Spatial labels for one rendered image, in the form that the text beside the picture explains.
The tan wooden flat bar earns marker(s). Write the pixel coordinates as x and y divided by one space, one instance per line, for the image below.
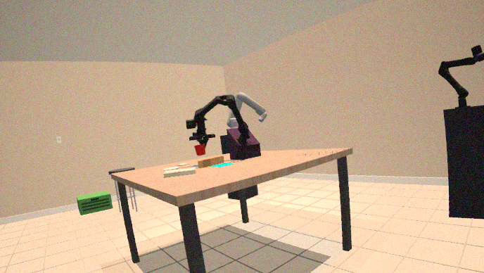
210 161

